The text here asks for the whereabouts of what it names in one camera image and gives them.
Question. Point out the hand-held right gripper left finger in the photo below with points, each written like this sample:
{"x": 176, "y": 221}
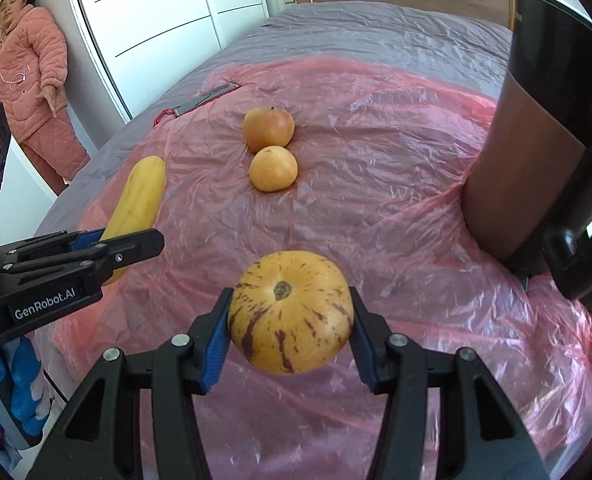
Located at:
{"x": 216, "y": 350}

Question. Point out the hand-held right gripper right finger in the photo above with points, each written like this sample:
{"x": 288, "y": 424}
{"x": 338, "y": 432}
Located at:
{"x": 363, "y": 355}

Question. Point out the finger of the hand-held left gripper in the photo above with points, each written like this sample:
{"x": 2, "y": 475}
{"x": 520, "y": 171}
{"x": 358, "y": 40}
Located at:
{"x": 131, "y": 247}
{"x": 83, "y": 241}

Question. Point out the yellow banana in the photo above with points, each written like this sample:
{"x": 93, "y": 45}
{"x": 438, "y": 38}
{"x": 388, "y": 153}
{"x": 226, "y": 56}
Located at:
{"x": 141, "y": 195}

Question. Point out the striped pepino melon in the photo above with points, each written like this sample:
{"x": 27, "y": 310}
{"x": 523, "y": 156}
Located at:
{"x": 288, "y": 310}

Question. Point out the reddish yellow apple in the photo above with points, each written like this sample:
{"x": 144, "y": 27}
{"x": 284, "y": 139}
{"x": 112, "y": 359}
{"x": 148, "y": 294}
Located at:
{"x": 268, "y": 127}

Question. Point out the pink plastic sheet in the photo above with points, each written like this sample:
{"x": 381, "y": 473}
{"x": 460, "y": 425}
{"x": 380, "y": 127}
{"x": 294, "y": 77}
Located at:
{"x": 400, "y": 210}

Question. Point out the phone in red case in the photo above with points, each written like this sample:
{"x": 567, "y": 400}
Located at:
{"x": 206, "y": 99}

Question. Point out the white wardrobe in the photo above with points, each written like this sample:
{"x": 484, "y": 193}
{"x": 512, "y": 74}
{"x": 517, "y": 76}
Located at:
{"x": 176, "y": 10}

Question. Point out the bed with grey cover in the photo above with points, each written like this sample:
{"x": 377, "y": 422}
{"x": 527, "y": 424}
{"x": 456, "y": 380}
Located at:
{"x": 375, "y": 30}

